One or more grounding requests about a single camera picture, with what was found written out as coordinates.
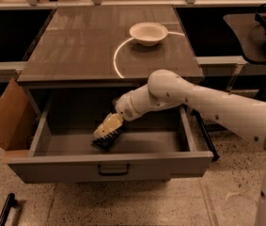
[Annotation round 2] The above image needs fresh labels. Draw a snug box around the white bowl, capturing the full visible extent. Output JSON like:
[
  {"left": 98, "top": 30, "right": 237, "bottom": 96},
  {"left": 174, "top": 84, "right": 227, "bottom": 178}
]
[{"left": 130, "top": 23, "right": 168, "bottom": 46}]

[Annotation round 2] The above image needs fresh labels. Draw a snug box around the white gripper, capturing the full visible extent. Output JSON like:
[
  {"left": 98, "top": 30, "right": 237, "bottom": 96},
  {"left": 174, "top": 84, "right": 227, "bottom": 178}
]
[{"left": 94, "top": 92, "right": 139, "bottom": 138}]

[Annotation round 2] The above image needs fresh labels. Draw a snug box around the brown cardboard panel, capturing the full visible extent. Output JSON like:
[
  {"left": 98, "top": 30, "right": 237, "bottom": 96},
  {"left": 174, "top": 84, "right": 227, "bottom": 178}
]
[{"left": 0, "top": 78, "right": 36, "bottom": 151}]

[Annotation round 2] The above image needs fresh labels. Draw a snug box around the open grey top drawer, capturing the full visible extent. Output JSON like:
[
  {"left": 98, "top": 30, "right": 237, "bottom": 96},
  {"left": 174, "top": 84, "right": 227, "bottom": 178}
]
[{"left": 7, "top": 93, "right": 213, "bottom": 183}]

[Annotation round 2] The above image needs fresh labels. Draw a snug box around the grey cabinet with glossy top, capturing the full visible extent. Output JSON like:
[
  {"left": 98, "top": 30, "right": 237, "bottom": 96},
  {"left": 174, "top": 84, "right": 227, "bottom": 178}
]
[{"left": 16, "top": 5, "right": 204, "bottom": 118}]

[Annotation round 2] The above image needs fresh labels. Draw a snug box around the black drawer handle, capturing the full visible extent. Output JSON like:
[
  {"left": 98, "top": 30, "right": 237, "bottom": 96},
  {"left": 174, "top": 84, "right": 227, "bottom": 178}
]
[{"left": 98, "top": 164, "right": 131, "bottom": 176}]

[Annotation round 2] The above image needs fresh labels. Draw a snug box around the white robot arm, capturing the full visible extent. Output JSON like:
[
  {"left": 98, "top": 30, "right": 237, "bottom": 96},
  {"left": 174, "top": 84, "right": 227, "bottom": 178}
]
[{"left": 94, "top": 70, "right": 266, "bottom": 226}]

